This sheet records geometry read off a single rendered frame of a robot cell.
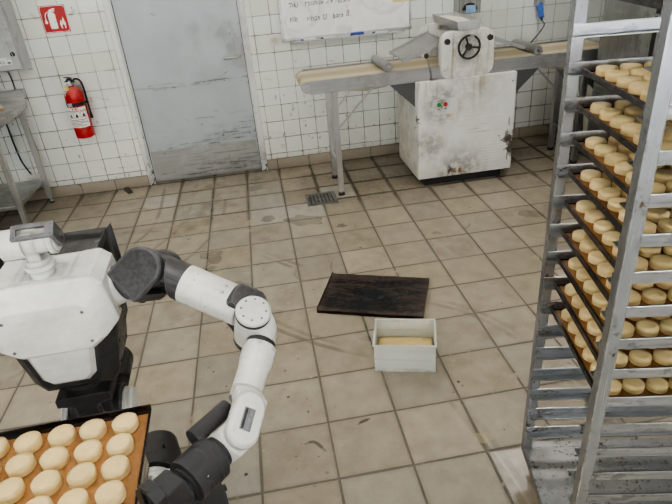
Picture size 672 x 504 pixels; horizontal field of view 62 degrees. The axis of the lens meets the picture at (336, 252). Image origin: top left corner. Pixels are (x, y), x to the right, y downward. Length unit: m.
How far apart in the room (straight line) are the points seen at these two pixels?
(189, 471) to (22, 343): 0.52
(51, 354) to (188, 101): 4.05
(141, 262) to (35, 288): 0.22
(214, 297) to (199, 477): 0.39
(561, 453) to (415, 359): 0.79
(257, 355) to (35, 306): 0.48
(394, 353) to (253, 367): 1.56
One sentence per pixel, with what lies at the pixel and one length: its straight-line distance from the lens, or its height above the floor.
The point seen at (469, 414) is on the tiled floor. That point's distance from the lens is 2.57.
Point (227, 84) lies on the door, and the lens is 5.21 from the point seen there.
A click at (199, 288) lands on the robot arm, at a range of 1.28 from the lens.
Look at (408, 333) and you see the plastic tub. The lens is 2.87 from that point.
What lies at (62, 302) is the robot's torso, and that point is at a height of 1.20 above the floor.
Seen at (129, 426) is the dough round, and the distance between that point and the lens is 1.23.
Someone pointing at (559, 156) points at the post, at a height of 1.27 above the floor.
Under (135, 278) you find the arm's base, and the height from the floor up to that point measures 1.21.
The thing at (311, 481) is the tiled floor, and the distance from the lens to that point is 2.35.
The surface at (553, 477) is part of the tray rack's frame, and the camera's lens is 2.21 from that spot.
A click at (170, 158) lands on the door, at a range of 5.42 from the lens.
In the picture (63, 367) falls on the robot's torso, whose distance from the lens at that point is 1.43.
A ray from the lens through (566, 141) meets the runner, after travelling 1.63.
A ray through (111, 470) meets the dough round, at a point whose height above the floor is 1.02.
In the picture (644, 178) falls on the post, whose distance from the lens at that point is 1.22.
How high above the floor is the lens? 1.82
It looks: 29 degrees down
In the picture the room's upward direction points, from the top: 5 degrees counter-clockwise
